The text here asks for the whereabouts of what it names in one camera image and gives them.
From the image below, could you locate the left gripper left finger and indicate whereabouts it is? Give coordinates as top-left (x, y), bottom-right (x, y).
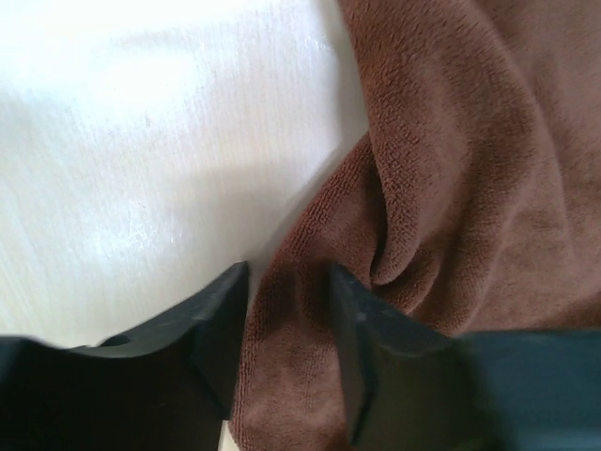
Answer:
top-left (1, 262), bottom-right (249, 450)

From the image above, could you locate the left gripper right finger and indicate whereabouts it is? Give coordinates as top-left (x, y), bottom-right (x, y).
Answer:
top-left (330, 265), bottom-right (470, 450)

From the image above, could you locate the brown towel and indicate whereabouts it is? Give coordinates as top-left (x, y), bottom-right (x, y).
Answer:
top-left (230, 1), bottom-right (600, 450)

